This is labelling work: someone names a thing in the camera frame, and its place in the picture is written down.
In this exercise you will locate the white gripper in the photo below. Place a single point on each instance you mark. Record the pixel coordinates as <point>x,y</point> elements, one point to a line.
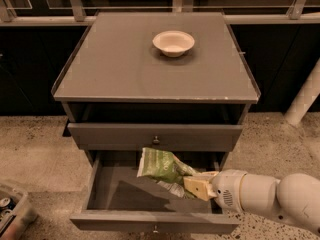
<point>226,188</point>

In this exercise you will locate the grey open middle drawer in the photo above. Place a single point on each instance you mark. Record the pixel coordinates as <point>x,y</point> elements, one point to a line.
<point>119,200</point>

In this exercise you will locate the white bowl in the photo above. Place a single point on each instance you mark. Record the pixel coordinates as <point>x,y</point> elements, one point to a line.
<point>173,43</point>

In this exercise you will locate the grey drawer cabinet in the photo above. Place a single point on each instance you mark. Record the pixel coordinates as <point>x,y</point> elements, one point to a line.
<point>117,75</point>

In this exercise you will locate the white diagonal pole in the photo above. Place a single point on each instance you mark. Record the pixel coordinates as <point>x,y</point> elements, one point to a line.
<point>308,93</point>

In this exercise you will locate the brass middle drawer knob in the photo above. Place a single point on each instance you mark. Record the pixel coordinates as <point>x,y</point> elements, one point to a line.
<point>155,230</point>

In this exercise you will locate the green jalapeno chip bag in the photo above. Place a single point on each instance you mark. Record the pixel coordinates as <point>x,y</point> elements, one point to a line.
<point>165,169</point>

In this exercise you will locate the grey top drawer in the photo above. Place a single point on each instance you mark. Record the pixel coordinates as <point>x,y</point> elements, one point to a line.
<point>173,137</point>

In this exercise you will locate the brass top drawer knob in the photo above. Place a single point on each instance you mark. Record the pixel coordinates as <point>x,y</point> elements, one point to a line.
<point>156,140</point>

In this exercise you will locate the brass drawer knob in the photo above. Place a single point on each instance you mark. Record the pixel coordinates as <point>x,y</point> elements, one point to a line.
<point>155,230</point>
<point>156,140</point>

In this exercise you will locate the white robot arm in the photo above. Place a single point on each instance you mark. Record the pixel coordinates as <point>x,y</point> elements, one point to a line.
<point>293,200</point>

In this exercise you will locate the clear plastic bin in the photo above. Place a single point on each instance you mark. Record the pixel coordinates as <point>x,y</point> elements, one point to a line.
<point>15,219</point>

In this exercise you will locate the metal can in bin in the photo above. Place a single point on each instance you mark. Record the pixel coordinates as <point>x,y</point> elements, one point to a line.
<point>5,202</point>

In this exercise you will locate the metal railing frame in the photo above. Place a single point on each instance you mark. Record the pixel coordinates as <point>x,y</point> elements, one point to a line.
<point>84,12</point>

